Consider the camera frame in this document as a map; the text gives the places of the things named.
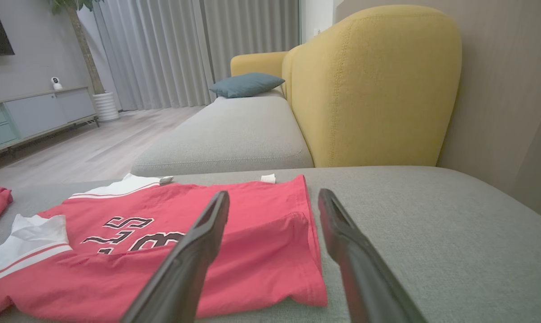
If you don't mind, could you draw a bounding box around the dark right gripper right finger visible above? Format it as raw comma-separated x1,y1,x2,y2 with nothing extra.
317,188,428,323

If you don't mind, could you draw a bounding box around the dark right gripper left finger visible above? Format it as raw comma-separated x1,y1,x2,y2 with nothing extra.
120,191,231,323

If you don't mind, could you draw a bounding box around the red jersey with white sleeves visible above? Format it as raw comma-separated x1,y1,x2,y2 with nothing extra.
0,173,329,322

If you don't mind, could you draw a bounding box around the large grey sofa seat cushion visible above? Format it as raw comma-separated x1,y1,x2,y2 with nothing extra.
0,166,541,323

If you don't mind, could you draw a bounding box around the small grey sofa seat cushion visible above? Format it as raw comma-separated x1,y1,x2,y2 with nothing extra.
130,91,315,177

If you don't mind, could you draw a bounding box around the white ribbed plant pot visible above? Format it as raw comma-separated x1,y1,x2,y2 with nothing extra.
92,92,120,122

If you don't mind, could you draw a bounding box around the yellow sofa backrest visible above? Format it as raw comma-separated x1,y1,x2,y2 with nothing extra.
281,4,463,168
230,51,290,97

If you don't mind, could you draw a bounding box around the blue throw cushion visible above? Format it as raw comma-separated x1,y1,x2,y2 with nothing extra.
209,72,286,99

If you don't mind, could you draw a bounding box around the grey low media cabinet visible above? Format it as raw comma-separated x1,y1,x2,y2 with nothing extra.
0,86,100,159

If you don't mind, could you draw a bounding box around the light grey sheer curtain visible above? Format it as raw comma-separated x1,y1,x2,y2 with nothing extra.
91,0,213,112

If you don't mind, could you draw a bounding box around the indoor tree plant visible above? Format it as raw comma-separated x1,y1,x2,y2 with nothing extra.
48,0,106,96

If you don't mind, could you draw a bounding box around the grey pleated curtain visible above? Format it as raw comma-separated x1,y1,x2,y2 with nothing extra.
200,0,301,90

